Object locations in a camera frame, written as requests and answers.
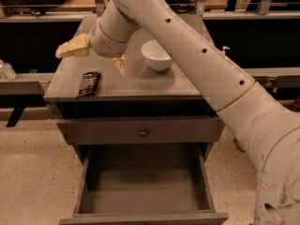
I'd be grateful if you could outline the grey wooden drawer cabinet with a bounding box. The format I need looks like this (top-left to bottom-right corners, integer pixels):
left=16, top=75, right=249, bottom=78
left=43, top=13, right=238, bottom=225

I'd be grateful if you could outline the black rxbar chocolate bar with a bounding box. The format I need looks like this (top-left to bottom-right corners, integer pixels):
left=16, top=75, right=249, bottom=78
left=77, top=72, right=101, bottom=98

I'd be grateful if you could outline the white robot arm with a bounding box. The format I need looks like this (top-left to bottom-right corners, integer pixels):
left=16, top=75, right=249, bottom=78
left=56, top=0, right=300, bottom=225

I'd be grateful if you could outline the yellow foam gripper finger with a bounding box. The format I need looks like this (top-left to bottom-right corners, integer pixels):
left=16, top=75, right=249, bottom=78
left=113, top=55, right=127, bottom=76
left=55, top=33, right=90, bottom=58

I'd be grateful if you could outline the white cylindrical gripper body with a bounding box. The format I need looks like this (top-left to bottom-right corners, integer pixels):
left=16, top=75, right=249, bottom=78
left=89, top=19, right=128, bottom=58

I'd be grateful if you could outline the white ceramic bowl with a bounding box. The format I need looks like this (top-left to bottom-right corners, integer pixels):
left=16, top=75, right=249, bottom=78
left=142, top=40, right=173, bottom=71

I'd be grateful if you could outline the grey open middle drawer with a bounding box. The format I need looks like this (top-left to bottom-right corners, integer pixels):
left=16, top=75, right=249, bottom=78
left=59, top=143, right=228, bottom=225

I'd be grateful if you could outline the round metal drawer knob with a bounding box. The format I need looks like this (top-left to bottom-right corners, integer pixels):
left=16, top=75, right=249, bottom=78
left=139, top=128, right=148, bottom=137

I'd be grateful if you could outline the grey top drawer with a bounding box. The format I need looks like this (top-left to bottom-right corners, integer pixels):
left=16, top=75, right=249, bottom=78
left=57, top=116, right=224, bottom=145

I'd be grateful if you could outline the white pump bottle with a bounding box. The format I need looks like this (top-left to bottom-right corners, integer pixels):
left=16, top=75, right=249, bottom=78
left=221, top=46, right=231, bottom=53

